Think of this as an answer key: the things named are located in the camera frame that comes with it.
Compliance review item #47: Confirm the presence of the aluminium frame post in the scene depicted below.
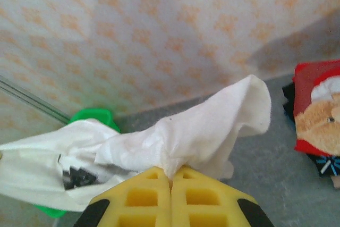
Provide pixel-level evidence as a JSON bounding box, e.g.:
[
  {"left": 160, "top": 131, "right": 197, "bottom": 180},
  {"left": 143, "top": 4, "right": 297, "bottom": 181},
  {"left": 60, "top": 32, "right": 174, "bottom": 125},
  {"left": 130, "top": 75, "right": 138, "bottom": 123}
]
[{"left": 0, "top": 74, "right": 71, "bottom": 125}]

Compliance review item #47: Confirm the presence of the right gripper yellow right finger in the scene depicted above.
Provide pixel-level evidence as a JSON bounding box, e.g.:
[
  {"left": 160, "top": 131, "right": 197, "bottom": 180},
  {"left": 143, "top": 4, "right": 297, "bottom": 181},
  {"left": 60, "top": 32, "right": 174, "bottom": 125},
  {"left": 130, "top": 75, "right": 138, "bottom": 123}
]
[{"left": 171, "top": 165, "right": 277, "bottom": 227}]

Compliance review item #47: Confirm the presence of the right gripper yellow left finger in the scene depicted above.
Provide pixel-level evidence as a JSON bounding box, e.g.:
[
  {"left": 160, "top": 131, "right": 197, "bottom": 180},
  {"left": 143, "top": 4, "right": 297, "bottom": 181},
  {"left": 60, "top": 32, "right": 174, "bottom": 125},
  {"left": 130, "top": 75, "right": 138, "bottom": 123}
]
[{"left": 73, "top": 166, "right": 172, "bottom": 227}]

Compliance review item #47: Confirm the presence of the red Santa bear cushion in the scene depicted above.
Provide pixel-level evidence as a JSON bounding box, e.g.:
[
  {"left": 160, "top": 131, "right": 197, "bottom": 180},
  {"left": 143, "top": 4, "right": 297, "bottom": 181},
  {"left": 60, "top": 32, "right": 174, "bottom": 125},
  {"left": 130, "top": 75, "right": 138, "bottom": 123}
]
[{"left": 282, "top": 83, "right": 340, "bottom": 178}]

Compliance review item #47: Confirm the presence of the red bear print t-shirt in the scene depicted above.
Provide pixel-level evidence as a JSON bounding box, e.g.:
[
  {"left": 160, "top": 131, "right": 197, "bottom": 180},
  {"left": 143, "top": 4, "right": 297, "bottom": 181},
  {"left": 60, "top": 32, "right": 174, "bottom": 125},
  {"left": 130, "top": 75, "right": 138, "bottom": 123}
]
[{"left": 293, "top": 59, "right": 340, "bottom": 156}]

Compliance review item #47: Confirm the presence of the white t-shirt with black print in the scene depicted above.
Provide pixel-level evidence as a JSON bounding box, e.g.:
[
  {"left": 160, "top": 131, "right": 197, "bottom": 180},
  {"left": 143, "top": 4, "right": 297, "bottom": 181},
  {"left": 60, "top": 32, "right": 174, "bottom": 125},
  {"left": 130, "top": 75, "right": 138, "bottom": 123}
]
[{"left": 0, "top": 74, "right": 272, "bottom": 212}]

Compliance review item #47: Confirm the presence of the green plastic basket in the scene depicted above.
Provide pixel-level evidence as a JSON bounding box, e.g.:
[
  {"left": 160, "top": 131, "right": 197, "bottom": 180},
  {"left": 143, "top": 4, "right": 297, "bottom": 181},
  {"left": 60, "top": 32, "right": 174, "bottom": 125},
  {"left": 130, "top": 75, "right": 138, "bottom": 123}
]
[{"left": 34, "top": 107, "right": 122, "bottom": 218}]

